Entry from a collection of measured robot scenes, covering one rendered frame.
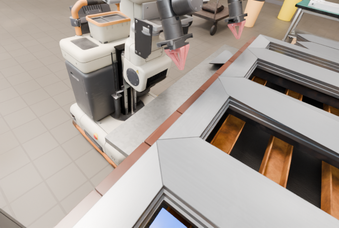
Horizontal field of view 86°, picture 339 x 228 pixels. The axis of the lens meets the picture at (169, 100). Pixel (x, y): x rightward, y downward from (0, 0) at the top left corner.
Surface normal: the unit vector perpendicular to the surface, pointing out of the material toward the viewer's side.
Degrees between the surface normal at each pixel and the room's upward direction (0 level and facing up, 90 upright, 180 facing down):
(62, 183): 0
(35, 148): 0
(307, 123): 0
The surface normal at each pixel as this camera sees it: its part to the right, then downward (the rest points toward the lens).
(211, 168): 0.11, -0.75
